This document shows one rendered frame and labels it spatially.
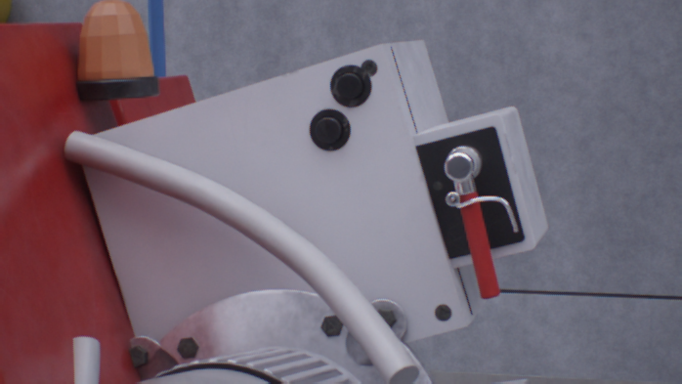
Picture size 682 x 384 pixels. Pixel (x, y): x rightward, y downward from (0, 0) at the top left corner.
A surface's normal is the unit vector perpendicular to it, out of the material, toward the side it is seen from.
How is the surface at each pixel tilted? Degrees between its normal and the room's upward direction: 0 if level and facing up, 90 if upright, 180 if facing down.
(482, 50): 90
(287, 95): 90
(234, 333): 81
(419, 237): 90
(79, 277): 70
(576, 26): 90
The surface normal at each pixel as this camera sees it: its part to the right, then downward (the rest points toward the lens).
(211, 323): -0.21, -0.06
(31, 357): 0.92, -0.32
